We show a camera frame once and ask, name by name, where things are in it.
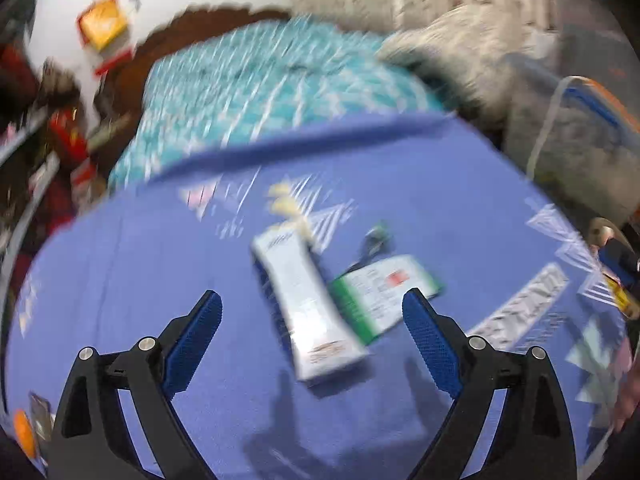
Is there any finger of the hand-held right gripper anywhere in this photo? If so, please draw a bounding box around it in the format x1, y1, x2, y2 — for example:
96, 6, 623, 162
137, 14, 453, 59
597, 237, 640, 281

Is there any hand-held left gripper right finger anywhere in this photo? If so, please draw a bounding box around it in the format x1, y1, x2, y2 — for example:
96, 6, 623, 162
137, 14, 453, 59
401, 287, 578, 480

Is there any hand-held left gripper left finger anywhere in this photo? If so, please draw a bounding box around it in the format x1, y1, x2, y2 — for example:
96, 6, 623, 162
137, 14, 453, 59
52, 289, 223, 480

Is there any yellow and red wrapper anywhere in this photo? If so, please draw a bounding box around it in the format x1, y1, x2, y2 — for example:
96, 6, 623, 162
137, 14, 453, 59
602, 269, 640, 322

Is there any green and white box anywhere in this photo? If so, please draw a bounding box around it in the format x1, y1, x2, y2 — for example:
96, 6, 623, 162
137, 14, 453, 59
327, 254, 445, 346

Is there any long white box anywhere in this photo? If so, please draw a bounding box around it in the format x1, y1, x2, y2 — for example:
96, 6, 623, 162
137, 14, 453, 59
249, 227, 372, 388

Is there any shiny green wrapper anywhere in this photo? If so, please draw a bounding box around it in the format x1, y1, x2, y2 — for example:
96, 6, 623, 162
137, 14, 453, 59
352, 220, 393, 268

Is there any pale yellow wrapper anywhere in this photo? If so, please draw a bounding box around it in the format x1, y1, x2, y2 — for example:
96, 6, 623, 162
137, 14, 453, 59
267, 182, 313, 233

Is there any blue printed tablecloth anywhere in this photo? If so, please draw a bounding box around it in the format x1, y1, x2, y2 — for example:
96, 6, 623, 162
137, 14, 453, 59
0, 112, 633, 480

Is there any clear plastic storage box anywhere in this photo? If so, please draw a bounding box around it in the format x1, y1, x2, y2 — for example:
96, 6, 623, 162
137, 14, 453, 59
500, 25, 640, 221

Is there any orange round object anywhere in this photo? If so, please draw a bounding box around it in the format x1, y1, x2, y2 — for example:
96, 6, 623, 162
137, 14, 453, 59
12, 407, 38, 461

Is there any metal storage shelf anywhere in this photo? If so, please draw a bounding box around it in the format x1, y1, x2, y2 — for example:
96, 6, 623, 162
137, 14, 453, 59
0, 105, 66, 281

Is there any red bag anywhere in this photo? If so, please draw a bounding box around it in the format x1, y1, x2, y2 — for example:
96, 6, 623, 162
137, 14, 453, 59
47, 107, 92, 162

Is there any teal patterned bedsheet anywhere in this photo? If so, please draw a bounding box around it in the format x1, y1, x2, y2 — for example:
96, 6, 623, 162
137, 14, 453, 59
107, 15, 446, 191

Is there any grey patterned blanket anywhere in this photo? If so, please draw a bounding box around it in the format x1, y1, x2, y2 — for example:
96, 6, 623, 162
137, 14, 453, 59
377, 2, 516, 116

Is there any carved wooden headboard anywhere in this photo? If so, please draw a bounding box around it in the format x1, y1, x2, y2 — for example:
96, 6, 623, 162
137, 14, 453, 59
87, 2, 293, 161

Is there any white cable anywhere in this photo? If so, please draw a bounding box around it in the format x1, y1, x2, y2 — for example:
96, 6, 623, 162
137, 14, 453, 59
525, 75, 591, 181

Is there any red yellow wall calendar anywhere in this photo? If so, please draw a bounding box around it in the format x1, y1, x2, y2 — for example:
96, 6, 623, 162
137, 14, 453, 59
75, 0, 136, 78

